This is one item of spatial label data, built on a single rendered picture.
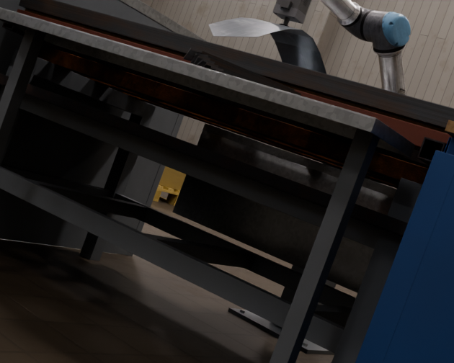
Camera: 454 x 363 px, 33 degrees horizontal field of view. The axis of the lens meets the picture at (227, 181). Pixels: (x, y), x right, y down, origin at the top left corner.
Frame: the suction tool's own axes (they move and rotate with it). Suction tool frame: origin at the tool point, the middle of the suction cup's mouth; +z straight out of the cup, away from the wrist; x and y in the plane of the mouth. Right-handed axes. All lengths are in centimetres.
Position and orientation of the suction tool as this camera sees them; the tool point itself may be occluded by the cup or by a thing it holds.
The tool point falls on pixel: (282, 32)
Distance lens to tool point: 248.0
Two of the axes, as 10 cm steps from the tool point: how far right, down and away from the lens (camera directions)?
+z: -3.4, 9.4, 0.3
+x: 4.8, 1.5, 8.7
